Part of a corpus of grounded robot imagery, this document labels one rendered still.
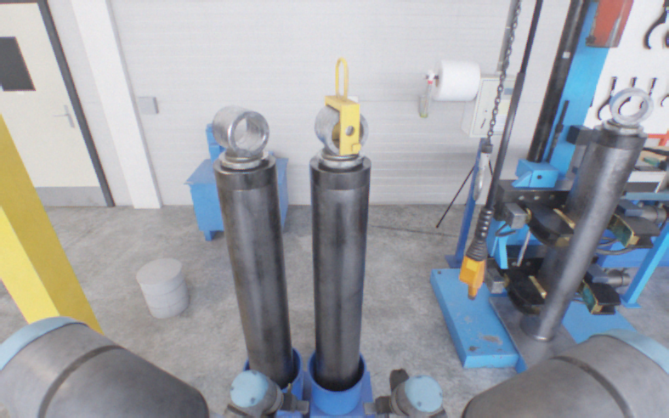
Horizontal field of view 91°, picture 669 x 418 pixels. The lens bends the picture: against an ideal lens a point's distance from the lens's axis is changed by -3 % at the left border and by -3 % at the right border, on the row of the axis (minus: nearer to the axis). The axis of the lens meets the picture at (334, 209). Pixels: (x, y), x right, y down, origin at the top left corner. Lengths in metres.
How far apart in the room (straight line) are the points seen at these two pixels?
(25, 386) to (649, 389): 0.68
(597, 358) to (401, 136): 3.35
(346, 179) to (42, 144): 4.00
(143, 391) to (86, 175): 4.21
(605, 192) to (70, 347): 2.02
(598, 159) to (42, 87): 4.52
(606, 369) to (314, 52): 3.28
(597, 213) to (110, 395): 2.01
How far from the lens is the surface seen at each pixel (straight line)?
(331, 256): 1.25
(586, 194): 2.06
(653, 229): 2.32
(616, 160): 2.00
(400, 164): 3.83
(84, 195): 4.76
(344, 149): 1.08
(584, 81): 2.35
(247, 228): 1.21
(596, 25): 2.03
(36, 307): 1.90
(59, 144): 4.61
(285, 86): 3.55
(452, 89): 2.44
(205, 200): 3.30
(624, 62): 4.50
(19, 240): 1.69
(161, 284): 2.63
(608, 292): 2.56
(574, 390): 0.48
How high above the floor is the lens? 1.90
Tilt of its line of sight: 29 degrees down
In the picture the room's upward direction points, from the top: straight up
